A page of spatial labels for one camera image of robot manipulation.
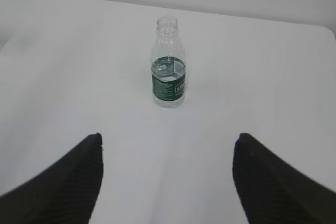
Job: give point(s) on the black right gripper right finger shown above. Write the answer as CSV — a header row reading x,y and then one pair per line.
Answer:
x,y
272,191

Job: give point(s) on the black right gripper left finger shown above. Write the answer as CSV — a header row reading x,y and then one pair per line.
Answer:
x,y
66,192

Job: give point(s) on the clear plastic water bottle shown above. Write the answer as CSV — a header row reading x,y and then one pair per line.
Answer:
x,y
168,64

